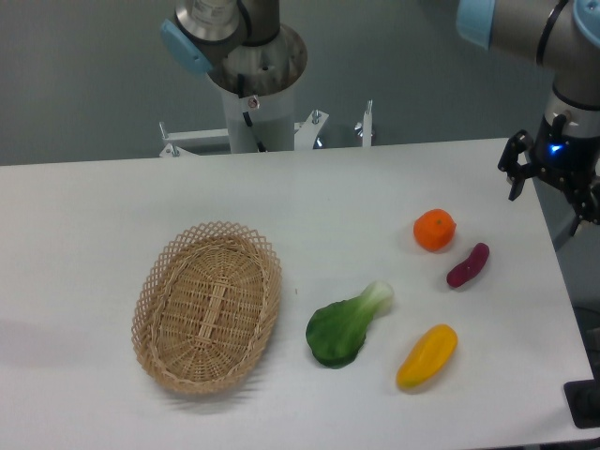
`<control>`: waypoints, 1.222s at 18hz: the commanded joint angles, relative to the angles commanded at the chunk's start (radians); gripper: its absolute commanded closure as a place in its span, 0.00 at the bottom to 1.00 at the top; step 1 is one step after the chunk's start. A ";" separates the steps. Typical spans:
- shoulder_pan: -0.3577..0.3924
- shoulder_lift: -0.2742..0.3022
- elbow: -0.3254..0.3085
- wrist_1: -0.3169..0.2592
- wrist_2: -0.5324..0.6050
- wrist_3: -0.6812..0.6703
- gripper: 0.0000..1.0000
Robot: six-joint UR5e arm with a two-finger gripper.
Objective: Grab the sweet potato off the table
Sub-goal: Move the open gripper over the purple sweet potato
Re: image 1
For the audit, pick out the orange tangerine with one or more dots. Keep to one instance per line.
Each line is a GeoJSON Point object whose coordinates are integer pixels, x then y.
{"type": "Point", "coordinates": [434, 230]}

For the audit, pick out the oval wicker basket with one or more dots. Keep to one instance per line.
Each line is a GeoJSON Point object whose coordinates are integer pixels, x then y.
{"type": "Point", "coordinates": [207, 309]}

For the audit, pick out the green bok choy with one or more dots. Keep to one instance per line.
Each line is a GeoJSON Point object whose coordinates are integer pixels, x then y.
{"type": "Point", "coordinates": [336, 333]}

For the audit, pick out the yellow mango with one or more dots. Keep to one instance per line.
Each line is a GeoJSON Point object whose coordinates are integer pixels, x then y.
{"type": "Point", "coordinates": [427, 357]}

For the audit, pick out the white metal mounting frame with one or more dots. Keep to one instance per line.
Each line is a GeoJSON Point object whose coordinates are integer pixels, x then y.
{"type": "Point", "coordinates": [306, 135]}

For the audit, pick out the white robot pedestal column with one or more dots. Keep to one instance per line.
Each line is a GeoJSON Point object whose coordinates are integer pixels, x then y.
{"type": "Point", "coordinates": [259, 123]}

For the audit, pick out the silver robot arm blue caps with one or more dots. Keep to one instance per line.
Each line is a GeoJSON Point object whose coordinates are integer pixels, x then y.
{"type": "Point", "coordinates": [255, 59]}

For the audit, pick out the black box at table edge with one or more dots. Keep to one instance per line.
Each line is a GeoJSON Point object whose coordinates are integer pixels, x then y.
{"type": "Point", "coordinates": [583, 402]}

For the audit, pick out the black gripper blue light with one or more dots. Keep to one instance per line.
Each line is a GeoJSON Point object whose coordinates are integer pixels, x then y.
{"type": "Point", "coordinates": [559, 159]}

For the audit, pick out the purple sweet potato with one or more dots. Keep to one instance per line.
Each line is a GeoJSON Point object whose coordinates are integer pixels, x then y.
{"type": "Point", "coordinates": [468, 269]}

